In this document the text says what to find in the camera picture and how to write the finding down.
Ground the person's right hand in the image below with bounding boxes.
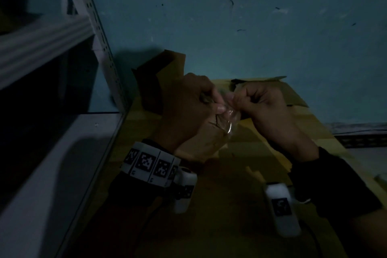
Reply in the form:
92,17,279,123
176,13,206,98
227,80,320,164

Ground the person's left hand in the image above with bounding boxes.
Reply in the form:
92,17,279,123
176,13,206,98
150,72,228,153

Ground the brown cardboard box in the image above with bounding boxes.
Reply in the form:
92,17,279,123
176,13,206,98
173,115,231,162
131,49,187,115
229,75,310,109

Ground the clear packing tape strip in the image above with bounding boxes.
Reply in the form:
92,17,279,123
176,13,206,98
208,89,243,135

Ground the person's right forearm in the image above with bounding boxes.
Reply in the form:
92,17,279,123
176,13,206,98
344,208,387,258

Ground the black left wristband with markers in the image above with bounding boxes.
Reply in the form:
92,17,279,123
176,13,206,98
108,139,183,204

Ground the black patterned strip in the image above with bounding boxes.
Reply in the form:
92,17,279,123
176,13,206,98
329,121,387,150

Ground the white metal shelf rack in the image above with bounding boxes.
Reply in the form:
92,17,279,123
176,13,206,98
0,0,130,258

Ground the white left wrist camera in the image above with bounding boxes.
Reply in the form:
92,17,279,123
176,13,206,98
172,167,199,215

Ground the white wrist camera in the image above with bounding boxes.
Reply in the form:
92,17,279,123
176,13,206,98
172,167,199,215
262,182,304,238

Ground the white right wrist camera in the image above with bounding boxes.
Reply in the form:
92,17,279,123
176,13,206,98
262,182,304,238

